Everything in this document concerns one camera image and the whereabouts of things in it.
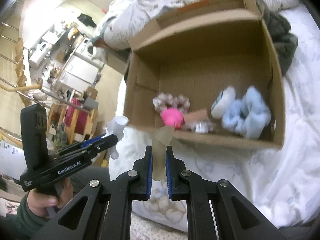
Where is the white tissue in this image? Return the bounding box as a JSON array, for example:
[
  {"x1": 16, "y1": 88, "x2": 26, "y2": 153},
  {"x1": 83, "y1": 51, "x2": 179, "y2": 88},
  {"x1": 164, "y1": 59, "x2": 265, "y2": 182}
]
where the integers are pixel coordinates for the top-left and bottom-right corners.
[{"x1": 105, "y1": 115, "x2": 129, "y2": 160}]

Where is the clear plastic bag with parts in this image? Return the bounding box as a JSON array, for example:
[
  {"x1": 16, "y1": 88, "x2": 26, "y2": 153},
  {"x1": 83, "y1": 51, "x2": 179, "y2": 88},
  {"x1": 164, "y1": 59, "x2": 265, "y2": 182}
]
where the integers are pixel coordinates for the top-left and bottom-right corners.
[{"x1": 181, "y1": 121, "x2": 216, "y2": 134}]

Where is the mauve fabric scrunchie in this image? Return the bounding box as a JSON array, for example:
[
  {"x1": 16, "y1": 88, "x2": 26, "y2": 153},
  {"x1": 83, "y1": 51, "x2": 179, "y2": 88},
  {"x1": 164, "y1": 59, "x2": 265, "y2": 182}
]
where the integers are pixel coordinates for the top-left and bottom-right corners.
[{"x1": 152, "y1": 93, "x2": 190, "y2": 114}]

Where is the pink rubber duck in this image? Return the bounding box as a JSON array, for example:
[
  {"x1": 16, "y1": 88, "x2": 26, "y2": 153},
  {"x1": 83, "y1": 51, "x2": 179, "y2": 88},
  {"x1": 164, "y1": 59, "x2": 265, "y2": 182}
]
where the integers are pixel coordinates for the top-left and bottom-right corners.
[{"x1": 160, "y1": 108, "x2": 184, "y2": 129}]

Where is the beige foam cylinder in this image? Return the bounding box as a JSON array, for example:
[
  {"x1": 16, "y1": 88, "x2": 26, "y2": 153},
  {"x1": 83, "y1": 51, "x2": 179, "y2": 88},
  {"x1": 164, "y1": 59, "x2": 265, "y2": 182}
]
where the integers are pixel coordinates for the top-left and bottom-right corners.
[{"x1": 183, "y1": 109, "x2": 209, "y2": 124}]

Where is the light blue fluffy scrunchie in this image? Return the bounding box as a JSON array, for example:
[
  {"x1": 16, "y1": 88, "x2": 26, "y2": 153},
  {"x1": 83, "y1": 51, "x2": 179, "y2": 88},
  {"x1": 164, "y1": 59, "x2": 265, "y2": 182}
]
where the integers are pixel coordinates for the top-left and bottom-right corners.
[{"x1": 221, "y1": 86, "x2": 272, "y2": 139}]

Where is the white fluffy sock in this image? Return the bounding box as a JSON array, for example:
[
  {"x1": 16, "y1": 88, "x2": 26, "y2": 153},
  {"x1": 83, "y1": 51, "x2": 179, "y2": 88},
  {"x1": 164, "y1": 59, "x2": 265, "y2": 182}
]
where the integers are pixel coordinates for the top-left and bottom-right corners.
[{"x1": 210, "y1": 86, "x2": 236, "y2": 119}]

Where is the person's left hand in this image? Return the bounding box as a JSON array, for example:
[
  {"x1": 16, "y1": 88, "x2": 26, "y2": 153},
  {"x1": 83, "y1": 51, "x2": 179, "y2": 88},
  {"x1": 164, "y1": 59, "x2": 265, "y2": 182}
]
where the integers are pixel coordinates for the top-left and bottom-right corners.
[{"x1": 27, "y1": 178, "x2": 73, "y2": 220}]

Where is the wooden rack with red bag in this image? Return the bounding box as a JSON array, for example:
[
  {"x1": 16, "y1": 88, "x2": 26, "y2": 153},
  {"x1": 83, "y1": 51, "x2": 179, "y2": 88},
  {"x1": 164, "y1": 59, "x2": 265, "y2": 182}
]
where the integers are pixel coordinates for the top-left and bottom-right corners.
[{"x1": 47, "y1": 103, "x2": 98, "y2": 149}]

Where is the white cabinet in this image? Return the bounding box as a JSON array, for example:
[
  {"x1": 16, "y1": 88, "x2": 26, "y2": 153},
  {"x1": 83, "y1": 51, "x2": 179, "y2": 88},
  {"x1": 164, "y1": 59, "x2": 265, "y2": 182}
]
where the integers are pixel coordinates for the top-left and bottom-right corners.
[{"x1": 54, "y1": 56, "x2": 100, "y2": 93}]

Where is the white floral bed sheet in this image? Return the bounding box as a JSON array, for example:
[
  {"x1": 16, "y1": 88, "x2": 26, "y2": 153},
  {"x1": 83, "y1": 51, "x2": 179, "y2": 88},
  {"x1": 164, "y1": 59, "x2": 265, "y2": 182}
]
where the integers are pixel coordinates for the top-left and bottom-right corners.
[{"x1": 109, "y1": 5, "x2": 319, "y2": 228}]

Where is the white washing machine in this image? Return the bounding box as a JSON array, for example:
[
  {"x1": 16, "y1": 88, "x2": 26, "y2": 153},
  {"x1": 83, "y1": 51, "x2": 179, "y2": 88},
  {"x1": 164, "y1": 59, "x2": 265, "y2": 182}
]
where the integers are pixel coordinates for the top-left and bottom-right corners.
[{"x1": 74, "y1": 37, "x2": 107, "y2": 70}]

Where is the black hanging garment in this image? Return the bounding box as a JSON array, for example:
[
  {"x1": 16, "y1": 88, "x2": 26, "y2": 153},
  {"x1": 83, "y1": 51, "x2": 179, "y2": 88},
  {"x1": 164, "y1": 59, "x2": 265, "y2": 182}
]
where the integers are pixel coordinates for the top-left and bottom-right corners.
[{"x1": 77, "y1": 14, "x2": 97, "y2": 28}]

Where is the brown cardboard box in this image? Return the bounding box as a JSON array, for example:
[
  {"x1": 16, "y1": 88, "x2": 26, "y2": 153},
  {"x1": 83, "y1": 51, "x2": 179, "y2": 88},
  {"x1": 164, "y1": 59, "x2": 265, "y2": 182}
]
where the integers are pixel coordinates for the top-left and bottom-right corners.
[{"x1": 124, "y1": 0, "x2": 285, "y2": 148}]

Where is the dark green corduroy garment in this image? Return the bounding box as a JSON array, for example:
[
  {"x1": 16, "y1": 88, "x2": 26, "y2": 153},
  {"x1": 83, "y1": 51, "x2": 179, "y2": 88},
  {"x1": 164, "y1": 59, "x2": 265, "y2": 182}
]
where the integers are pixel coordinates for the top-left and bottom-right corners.
[{"x1": 255, "y1": 0, "x2": 298, "y2": 76}]

